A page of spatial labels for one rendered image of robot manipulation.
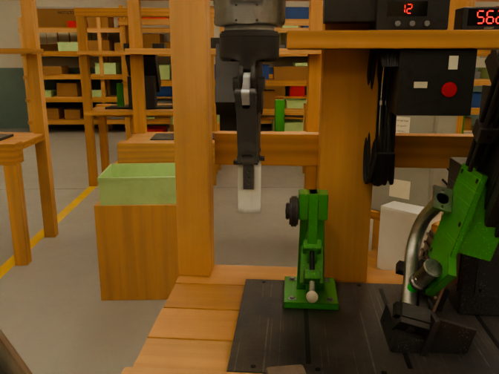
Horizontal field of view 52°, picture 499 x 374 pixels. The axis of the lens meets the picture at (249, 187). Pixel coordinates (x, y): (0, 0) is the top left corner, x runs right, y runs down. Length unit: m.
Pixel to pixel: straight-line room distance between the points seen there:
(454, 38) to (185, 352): 0.89
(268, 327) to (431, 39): 0.73
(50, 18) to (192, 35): 10.27
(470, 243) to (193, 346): 0.60
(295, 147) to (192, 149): 0.29
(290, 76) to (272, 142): 6.59
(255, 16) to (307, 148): 0.84
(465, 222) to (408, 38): 0.43
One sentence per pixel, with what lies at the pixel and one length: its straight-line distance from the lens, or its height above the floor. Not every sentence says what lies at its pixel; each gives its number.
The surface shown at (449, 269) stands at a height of 1.09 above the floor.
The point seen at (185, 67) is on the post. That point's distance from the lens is 1.35.
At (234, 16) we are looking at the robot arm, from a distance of 0.63.
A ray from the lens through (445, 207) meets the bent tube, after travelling 1.11.
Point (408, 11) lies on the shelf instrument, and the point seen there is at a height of 1.58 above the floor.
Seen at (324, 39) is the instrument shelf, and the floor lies 1.52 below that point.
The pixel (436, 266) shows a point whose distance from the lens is 1.07.
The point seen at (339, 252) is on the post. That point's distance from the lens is 1.42.
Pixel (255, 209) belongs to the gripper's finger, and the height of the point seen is 1.28.
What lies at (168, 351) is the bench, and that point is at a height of 0.88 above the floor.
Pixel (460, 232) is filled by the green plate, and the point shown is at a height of 1.16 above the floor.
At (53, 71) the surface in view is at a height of 1.19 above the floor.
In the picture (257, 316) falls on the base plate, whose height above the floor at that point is 0.90.
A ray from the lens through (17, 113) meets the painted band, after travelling 11.93.
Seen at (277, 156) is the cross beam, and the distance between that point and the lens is 1.43.
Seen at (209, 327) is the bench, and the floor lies 0.88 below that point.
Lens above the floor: 1.48
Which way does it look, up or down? 14 degrees down
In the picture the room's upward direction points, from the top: straight up
